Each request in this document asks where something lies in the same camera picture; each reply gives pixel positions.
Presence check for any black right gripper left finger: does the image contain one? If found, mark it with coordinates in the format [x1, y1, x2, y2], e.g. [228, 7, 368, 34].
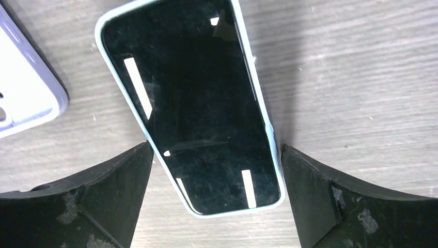
[1, 142, 154, 247]

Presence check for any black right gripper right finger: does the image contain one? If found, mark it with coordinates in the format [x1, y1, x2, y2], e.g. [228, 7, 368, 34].
[281, 145, 437, 247]

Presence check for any lilac cased phone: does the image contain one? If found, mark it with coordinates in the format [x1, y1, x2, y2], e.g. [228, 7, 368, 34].
[1, 4, 69, 138]

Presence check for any light blue cased phone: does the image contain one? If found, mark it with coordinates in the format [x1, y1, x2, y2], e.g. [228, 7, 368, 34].
[95, 1, 285, 219]

